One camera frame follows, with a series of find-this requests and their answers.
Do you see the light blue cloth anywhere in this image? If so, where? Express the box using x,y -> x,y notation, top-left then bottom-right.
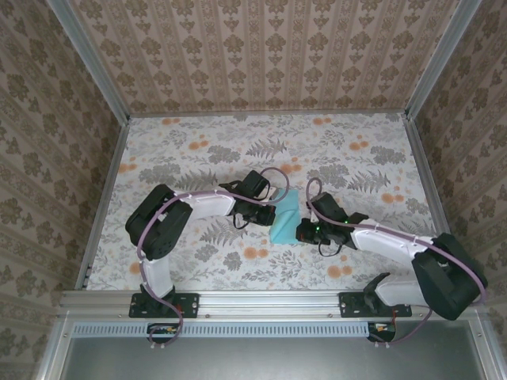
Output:
269,188 -> 301,245

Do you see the aluminium frame post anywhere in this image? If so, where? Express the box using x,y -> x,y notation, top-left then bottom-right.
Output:
403,0 -> 485,120
49,0 -> 132,124

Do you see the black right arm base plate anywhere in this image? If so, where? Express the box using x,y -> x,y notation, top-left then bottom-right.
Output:
339,291 -> 413,319

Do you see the grey metal panel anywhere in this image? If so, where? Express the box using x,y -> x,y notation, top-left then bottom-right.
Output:
35,319 -> 507,380

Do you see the grey slotted cable duct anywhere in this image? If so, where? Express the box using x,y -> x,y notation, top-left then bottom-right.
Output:
73,321 -> 372,339

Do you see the aluminium mounting rail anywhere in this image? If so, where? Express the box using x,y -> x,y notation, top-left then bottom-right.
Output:
59,288 -> 487,320

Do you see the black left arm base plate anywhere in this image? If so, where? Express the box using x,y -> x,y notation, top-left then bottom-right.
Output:
128,291 -> 200,319

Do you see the aluminium side rail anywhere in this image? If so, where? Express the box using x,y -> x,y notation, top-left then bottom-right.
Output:
402,113 -> 469,289
74,117 -> 132,291

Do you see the floral printed table cover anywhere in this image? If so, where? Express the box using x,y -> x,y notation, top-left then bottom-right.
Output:
84,112 -> 456,292

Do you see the small black connector board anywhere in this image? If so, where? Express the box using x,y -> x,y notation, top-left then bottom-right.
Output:
367,321 -> 397,343
146,322 -> 180,344

